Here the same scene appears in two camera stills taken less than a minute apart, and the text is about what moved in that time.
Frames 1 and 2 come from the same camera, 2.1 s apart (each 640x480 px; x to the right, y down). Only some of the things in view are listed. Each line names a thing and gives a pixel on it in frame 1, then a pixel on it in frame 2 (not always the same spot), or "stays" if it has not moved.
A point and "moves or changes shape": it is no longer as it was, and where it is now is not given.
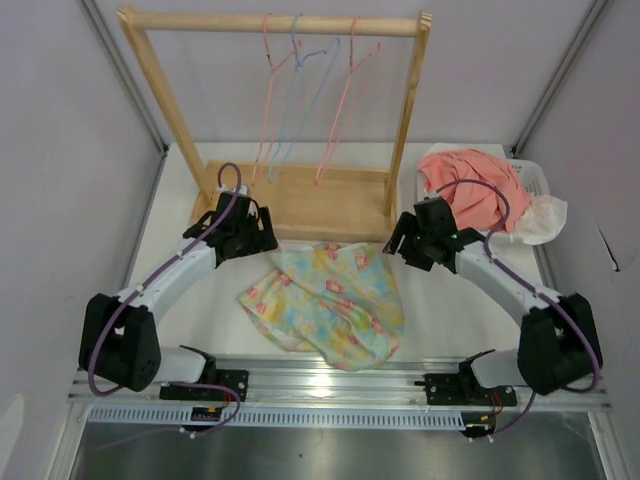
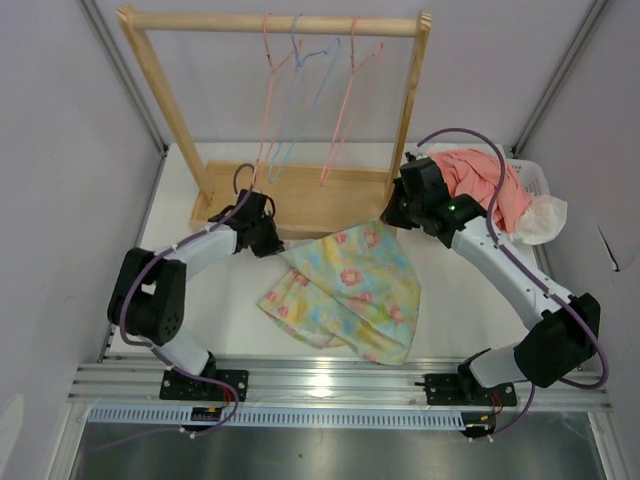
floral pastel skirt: x=339 y=301 moves or changes shape
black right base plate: x=449 y=389 stays
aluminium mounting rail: x=398 y=383 stays
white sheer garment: x=543 y=220 stays
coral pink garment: x=476 y=206 stays
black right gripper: x=408 y=225 -> x=392 y=216
